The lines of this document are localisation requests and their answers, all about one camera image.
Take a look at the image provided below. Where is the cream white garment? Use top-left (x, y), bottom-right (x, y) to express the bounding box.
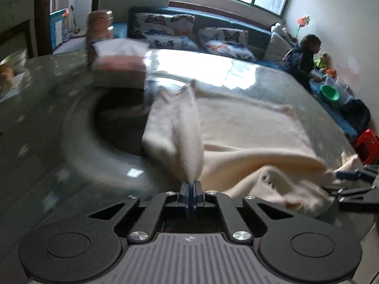
top-left (141, 79), bottom-right (364, 218)

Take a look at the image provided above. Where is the red plastic stool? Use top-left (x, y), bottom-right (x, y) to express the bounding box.
top-left (353, 128), bottom-right (379, 165)

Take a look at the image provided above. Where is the black bag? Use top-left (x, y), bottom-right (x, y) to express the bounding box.
top-left (339, 99), bottom-right (371, 137)

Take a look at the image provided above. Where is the clear plastic storage box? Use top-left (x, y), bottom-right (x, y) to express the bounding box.
top-left (322, 75), bottom-right (353, 105)

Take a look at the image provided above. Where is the green plastic bowl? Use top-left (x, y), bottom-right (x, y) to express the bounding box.
top-left (320, 84), bottom-right (340, 103)

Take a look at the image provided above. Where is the black round induction cooktop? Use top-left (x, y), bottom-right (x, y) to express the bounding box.
top-left (92, 88), bottom-right (151, 156)

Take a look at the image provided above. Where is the child in dark jacket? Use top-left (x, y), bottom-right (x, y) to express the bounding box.
top-left (280, 34), bottom-right (321, 94)

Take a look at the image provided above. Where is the grey cushion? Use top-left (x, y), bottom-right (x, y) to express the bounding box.
top-left (263, 32), bottom-right (293, 63)

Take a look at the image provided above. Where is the pink white tissue box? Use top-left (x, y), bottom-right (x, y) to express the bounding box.
top-left (90, 39), bottom-right (149, 90)

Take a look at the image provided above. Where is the orange pinwheel toy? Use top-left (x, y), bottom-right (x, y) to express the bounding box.
top-left (295, 15), bottom-right (310, 39)

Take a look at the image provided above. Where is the right butterfly pillow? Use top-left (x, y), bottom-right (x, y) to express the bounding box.
top-left (198, 27), bottom-right (256, 62)

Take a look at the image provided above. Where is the butterfly pillow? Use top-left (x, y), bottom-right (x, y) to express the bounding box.
top-left (131, 13), bottom-right (199, 51)
top-left (198, 27), bottom-right (256, 62)

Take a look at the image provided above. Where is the left butterfly pillow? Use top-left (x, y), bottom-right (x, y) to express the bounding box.
top-left (131, 13), bottom-right (199, 51)

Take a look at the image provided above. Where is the blue sofa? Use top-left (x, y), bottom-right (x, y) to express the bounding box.
top-left (112, 5), bottom-right (359, 142)

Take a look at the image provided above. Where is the white ceramic bowl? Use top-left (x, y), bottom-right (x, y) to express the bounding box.
top-left (1, 49), bottom-right (27, 74)

